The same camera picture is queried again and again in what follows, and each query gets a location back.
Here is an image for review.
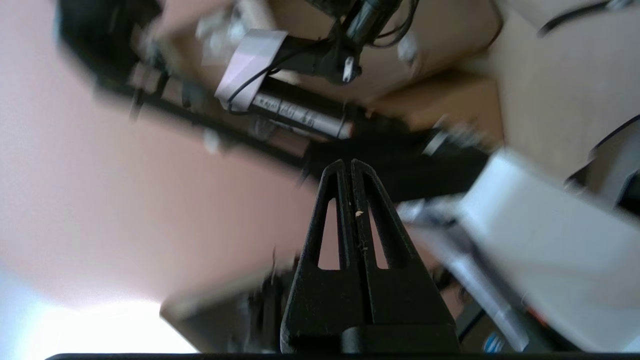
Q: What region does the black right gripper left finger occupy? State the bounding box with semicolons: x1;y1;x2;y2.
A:
281;160;372;353

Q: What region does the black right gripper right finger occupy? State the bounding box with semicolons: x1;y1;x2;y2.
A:
351;160;456;328

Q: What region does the black metal frame stand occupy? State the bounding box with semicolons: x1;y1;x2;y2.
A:
55;0;493;202

